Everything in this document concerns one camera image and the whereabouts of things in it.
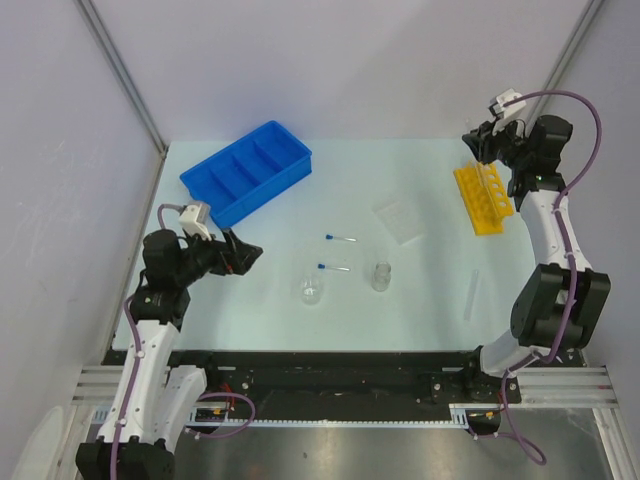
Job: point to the clear plastic well plate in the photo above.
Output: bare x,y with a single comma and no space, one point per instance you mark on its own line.
401,219

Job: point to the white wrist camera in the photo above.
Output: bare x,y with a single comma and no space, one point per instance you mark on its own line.
506,107
193,220

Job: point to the blue divided plastic bin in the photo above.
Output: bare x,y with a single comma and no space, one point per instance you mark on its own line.
248,173

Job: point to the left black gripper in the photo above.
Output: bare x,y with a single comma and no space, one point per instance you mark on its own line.
234,256

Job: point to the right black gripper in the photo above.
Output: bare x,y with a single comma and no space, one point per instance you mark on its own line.
483,139

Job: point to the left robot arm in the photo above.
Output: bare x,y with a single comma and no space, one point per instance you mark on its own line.
152,402

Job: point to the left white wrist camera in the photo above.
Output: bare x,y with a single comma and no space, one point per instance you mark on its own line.
193,220

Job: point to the clear glass flask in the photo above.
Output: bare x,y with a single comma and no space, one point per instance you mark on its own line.
311,285

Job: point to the yellow test tube rack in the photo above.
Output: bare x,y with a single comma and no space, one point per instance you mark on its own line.
484,196

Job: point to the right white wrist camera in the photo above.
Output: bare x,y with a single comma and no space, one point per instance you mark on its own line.
506,107

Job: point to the aluminium frame rail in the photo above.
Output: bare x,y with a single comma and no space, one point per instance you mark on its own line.
566,388

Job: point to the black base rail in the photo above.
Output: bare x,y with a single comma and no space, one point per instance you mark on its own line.
347,387

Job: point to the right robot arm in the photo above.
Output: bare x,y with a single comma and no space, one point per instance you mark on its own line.
561,303

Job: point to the blue capped test tube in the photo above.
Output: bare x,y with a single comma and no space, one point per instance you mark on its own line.
322,266
331,237

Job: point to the clear glass bottle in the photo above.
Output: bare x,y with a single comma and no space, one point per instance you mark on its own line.
381,276

